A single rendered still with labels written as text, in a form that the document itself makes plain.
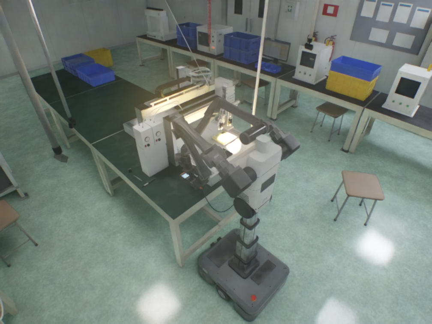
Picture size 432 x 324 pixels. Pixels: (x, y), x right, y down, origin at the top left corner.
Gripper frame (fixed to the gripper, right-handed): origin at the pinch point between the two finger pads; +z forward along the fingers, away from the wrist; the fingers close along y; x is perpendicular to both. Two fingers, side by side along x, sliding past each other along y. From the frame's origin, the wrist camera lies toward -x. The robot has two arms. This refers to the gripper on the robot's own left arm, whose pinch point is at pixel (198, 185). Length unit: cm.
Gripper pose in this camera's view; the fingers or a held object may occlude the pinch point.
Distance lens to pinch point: 200.9
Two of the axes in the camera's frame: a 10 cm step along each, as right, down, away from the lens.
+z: -3.5, 4.5, 8.2
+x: 6.1, 7.8, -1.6
